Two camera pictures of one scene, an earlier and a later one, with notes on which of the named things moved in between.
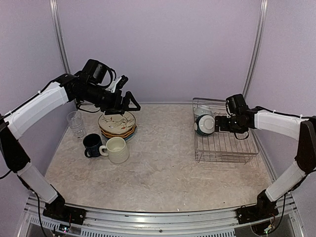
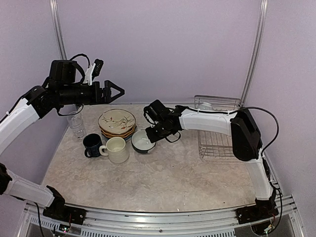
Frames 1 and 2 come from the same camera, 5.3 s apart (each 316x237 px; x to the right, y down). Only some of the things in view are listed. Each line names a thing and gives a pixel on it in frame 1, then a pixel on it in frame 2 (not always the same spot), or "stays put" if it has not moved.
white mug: [116, 149] stays put
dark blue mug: [93, 142] stays put
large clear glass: [75, 121] stays put
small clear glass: [77, 123] stays put
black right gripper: [223, 127] → [152, 137]
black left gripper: [116, 105] → [97, 98]
